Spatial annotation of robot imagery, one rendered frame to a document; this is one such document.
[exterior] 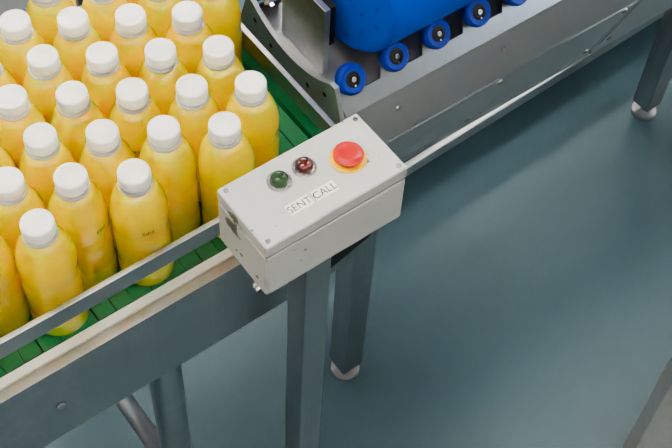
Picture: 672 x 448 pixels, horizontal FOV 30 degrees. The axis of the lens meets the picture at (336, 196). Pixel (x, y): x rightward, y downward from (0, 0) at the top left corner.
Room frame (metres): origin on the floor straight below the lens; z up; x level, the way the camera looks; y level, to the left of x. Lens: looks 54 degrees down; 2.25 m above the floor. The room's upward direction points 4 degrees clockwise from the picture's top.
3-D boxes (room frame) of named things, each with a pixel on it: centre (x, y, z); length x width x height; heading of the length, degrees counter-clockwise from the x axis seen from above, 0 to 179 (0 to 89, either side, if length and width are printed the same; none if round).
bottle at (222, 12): (1.17, 0.18, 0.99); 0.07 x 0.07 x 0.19
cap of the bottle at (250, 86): (1.00, 0.11, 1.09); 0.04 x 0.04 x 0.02
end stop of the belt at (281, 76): (1.16, 0.12, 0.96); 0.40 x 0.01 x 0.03; 40
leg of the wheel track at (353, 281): (1.20, -0.04, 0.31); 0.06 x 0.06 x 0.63; 40
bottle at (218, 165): (0.93, 0.14, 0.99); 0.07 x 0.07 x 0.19
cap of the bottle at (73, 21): (1.08, 0.35, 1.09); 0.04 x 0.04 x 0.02
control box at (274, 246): (0.86, 0.03, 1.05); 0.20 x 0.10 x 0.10; 130
